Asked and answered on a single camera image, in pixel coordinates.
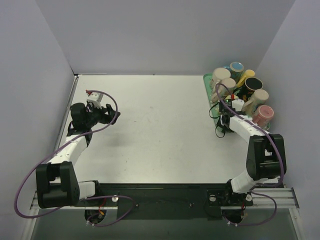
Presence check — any pink patterned mug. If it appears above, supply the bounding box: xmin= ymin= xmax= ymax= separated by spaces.
xmin=252 ymin=105 xmax=275 ymax=130

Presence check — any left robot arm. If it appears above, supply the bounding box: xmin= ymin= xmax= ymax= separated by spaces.
xmin=35 ymin=102 xmax=121 ymax=209

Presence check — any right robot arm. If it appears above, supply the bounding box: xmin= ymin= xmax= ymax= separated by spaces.
xmin=216 ymin=99 xmax=287 ymax=205

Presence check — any beige floral mug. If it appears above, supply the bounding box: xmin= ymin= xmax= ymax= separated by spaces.
xmin=211 ymin=78 xmax=236 ymax=103

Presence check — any cream floral mug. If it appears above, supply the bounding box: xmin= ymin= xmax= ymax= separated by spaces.
xmin=241 ymin=89 xmax=269 ymax=116

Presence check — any black mug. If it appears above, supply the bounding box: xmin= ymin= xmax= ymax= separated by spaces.
xmin=236 ymin=77 xmax=263 ymax=102

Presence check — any beige mug rear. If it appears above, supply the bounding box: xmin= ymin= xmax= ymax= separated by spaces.
xmin=210 ymin=67 xmax=231 ymax=90

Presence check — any blue teal mug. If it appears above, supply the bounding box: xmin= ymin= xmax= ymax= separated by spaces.
xmin=223 ymin=61 xmax=244 ymax=82

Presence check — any yellow mug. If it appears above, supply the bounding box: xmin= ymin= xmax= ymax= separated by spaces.
xmin=236 ymin=69 xmax=256 ymax=88

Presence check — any green serving tray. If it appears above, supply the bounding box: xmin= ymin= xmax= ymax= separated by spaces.
xmin=202 ymin=72 xmax=272 ymax=133

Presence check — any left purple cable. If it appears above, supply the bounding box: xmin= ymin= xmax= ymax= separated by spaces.
xmin=13 ymin=89 xmax=136 ymax=228

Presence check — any purple cable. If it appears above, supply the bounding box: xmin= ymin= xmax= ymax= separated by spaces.
xmin=214 ymin=82 xmax=286 ymax=228
xmin=13 ymin=89 xmax=136 ymax=228

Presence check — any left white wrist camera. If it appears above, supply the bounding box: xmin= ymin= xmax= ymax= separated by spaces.
xmin=86 ymin=90 xmax=103 ymax=109

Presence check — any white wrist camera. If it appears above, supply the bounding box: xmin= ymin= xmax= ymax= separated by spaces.
xmin=231 ymin=95 xmax=245 ymax=113
xmin=86 ymin=90 xmax=103 ymax=109

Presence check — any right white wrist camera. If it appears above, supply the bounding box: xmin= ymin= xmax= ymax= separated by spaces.
xmin=231 ymin=95 xmax=245 ymax=113

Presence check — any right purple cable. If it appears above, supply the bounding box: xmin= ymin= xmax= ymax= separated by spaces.
xmin=214 ymin=82 xmax=286 ymax=228

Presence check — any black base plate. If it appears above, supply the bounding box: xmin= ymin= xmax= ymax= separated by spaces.
xmin=77 ymin=183 xmax=253 ymax=220

